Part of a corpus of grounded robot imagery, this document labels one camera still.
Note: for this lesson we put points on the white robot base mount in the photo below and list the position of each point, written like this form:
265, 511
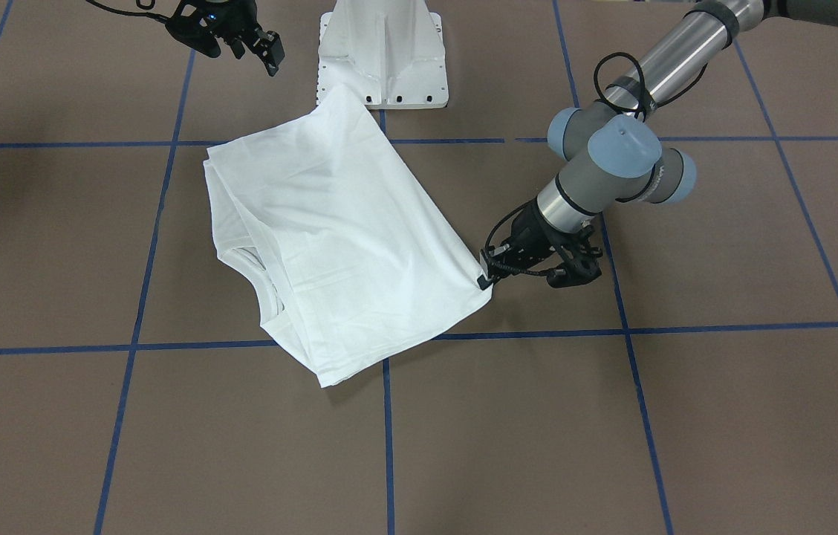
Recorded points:
391, 54

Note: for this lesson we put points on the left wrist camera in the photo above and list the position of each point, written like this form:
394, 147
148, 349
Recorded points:
579, 258

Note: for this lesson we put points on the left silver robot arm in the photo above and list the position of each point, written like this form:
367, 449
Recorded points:
610, 153

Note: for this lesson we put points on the white printed t-shirt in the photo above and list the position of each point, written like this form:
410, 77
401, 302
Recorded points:
350, 259

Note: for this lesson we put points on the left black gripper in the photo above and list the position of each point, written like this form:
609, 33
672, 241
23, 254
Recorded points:
530, 227

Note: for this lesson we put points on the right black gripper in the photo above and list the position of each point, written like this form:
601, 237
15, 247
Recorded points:
235, 30

